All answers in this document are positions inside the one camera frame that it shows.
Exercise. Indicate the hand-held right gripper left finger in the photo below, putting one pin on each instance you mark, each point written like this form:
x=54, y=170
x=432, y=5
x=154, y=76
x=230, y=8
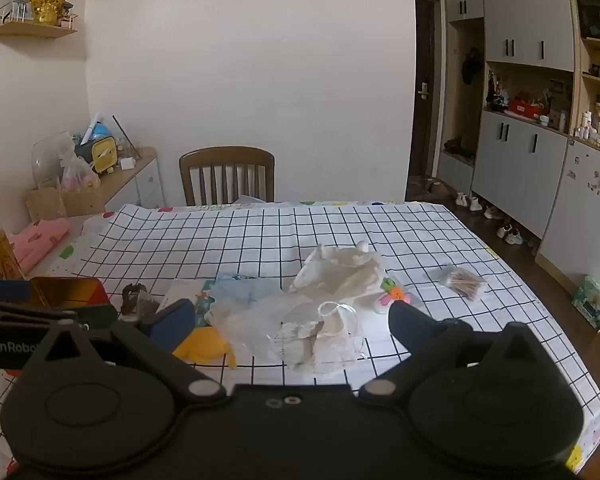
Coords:
x=174, y=317

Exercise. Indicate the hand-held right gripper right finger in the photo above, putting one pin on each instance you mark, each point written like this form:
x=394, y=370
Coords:
x=404, y=320

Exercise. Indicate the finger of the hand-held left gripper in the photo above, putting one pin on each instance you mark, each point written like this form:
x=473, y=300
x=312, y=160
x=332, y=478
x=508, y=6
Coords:
x=5, y=291
x=95, y=315

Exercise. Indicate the carrot plush toy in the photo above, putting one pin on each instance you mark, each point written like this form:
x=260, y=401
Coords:
x=395, y=294

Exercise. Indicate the orange metal tin box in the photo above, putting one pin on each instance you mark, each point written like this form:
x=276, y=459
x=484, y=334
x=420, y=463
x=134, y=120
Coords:
x=70, y=291

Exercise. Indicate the yellow soft cloth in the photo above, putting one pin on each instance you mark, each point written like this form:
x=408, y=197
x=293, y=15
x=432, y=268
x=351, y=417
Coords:
x=205, y=347

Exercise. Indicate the bag of cotton swabs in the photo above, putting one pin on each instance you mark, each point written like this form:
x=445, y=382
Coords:
x=462, y=282

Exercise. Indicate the blue printed cloth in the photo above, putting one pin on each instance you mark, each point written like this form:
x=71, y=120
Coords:
x=245, y=290

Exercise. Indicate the thin white cloth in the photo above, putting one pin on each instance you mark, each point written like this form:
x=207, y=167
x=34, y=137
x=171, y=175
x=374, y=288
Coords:
x=250, y=325

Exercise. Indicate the cream white cloth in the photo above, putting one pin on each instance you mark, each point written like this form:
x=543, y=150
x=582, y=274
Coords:
x=340, y=270

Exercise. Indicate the pink folded cloth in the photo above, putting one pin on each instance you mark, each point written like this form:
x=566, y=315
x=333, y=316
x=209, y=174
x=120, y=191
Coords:
x=40, y=242

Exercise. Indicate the white shoe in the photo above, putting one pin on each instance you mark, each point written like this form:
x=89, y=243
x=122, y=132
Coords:
x=510, y=235
x=461, y=199
x=475, y=204
x=493, y=212

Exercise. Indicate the plastic bag of pink items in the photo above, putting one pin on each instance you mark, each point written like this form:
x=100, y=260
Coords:
x=80, y=175

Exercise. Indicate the wooden side cabinet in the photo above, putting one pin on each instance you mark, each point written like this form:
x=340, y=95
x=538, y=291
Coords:
x=130, y=180

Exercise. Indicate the clear glass vase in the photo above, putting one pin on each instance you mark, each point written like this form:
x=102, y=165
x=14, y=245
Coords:
x=50, y=157

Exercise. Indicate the small white card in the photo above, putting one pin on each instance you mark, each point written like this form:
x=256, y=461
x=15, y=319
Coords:
x=127, y=165

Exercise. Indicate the yellow tissue box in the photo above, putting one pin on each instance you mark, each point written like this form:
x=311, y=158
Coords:
x=102, y=157

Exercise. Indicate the brown wooden chair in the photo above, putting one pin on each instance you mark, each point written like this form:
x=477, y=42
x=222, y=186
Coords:
x=225, y=160

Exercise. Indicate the brown shoes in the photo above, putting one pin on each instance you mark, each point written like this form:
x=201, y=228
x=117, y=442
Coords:
x=457, y=147

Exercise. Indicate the thin black stick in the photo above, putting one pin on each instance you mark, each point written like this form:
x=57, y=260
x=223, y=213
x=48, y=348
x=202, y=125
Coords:
x=125, y=135

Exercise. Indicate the white tube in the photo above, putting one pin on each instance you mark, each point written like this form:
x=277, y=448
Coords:
x=92, y=127

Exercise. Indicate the green tissue box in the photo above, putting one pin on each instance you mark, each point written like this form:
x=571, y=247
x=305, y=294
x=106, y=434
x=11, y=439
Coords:
x=595, y=302

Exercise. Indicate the dark door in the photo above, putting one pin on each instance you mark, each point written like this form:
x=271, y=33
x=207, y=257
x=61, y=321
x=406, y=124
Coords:
x=425, y=100

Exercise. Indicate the red box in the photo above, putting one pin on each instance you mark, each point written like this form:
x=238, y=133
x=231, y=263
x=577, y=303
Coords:
x=525, y=109

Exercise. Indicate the dark hanging hat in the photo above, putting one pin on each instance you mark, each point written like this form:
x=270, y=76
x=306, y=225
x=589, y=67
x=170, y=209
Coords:
x=472, y=65

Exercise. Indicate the grey wooden wall cabinet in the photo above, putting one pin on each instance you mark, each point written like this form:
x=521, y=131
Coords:
x=520, y=155

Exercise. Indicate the wooden wall shelf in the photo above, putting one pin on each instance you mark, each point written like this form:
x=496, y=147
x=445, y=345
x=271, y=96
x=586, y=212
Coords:
x=30, y=30

